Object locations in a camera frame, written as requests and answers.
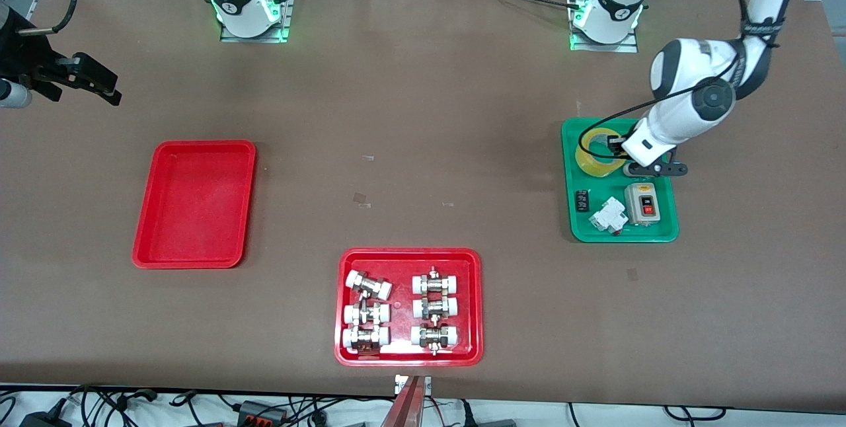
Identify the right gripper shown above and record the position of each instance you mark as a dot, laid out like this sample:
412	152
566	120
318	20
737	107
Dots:
20	57

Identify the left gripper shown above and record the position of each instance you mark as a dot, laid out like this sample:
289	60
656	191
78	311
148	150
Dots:
616	143

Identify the yellow clear tape roll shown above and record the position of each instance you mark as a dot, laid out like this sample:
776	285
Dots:
588	164

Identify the green plastic tray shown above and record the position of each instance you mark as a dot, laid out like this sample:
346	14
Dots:
611	215

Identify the empty red plastic tray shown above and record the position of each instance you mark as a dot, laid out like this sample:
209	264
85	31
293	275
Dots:
195	205

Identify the red tray with fittings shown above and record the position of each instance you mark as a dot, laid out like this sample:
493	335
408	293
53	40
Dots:
403	308

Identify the white circuit breaker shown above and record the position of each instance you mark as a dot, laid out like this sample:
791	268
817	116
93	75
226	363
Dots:
608	215

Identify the white metal pipe fitting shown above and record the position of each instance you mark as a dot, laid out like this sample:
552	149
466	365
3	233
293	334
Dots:
369	285
435	283
434	336
365	338
367	314
435	308

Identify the red aluminium bar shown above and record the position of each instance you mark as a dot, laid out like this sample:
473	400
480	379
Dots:
404	407

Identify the grey push button switch box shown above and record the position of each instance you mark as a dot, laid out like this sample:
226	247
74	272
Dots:
642	205

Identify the small metal bracket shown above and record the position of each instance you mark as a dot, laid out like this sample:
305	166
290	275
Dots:
400	384

